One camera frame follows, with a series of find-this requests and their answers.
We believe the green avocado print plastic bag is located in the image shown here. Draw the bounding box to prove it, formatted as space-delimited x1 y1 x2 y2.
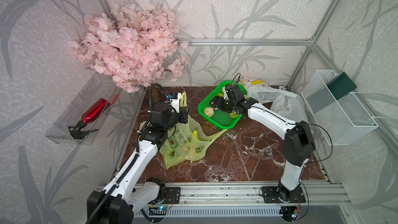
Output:
138 91 228 170

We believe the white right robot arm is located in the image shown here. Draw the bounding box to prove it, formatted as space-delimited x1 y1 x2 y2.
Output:
210 84 315 203

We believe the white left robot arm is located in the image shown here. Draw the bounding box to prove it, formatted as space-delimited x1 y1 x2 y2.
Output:
86 100 191 224

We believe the green pear middle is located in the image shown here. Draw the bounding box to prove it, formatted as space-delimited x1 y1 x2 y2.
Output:
230 112 241 119

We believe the green plastic perforated basket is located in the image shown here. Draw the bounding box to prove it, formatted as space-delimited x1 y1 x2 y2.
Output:
198 80 242 130

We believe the patterned white plastic bag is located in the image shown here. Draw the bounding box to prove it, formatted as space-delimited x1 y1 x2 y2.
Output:
239 76 267 90

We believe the white plastic bag far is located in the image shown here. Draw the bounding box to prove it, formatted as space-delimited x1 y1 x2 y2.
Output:
247 86 297 104

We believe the white pear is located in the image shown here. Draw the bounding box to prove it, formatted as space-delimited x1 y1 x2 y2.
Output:
204 107 214 118

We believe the white plastic bag near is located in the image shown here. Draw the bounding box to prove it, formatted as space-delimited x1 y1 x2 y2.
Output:
271 95 308 122

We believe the pink cherry blossom tree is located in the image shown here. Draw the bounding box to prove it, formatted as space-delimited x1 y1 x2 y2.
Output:
67 0 189 93

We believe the red black hair brush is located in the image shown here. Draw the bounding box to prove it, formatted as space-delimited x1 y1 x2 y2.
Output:
68 93 120 140

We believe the dark green card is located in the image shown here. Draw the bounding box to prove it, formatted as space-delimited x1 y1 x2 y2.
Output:
326 72 357 100

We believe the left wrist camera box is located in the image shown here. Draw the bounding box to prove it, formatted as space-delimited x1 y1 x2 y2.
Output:
167 92 182 113

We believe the clear acrylic wall shelf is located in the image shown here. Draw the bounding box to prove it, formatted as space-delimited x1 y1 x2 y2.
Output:
45 74 122 145

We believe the white wire mesh basket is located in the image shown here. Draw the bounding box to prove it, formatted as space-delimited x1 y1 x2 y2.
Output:
301 69 379 146

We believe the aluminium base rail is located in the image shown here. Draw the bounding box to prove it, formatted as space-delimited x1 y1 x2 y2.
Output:
166 180 352 207

